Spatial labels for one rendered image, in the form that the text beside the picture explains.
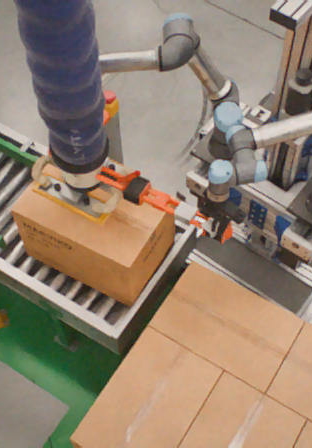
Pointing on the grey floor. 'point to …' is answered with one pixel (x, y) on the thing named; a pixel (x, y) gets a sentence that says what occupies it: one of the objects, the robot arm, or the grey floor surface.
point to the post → (114, 132)
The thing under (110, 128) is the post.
